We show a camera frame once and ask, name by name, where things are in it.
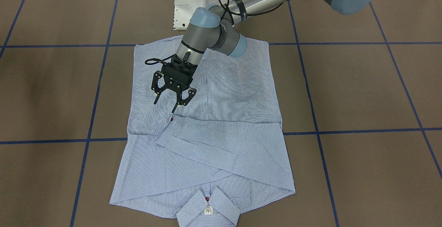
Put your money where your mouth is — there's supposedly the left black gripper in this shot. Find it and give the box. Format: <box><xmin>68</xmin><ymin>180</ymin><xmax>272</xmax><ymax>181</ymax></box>
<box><xmin>151</xmin><ymin>56</ymin><xmax>197</xmax><ymax>113</ymax></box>

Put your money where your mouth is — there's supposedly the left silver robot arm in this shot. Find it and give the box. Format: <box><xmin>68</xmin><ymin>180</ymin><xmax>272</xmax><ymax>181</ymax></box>
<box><xmin>145</xmin><ymin>0</ymin><xmax>372</xmax><ymax>112</ymax></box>

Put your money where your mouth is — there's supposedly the light blue striped shirt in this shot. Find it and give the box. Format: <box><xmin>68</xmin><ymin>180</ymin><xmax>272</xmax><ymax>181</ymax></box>
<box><xmin>109</xmin><ymin>36</ymin><xmax>295</xmax><ymax>227</ymax></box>

